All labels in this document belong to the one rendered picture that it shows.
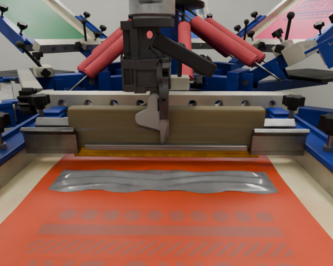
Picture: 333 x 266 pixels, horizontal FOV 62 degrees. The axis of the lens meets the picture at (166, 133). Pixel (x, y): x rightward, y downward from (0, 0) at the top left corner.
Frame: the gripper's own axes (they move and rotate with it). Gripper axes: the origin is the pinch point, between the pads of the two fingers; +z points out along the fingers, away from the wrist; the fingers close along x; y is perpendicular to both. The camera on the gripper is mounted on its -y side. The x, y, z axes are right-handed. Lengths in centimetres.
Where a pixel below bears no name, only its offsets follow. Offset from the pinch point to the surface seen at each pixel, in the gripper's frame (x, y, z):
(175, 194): 12.7, -1.6, 5.4
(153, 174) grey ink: 7.9, 2.1, 4.6
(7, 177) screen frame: 9.5, 25.9, 4.3
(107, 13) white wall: -412, 99, -50
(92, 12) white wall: -412, 122, -51
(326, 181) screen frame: 11.1, -24.9, 4.1
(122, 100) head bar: -20.5, 11.7, -1.8
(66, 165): 3.2, 18.5, 5.2
